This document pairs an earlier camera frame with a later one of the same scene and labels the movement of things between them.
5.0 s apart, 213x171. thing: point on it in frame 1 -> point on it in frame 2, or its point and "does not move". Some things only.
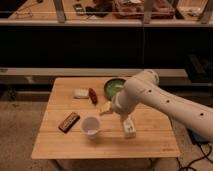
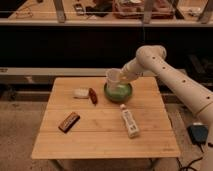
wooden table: (77, 122) does not move
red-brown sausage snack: (93, 96) does not move
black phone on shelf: (79, 8) does not move
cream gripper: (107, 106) -> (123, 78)
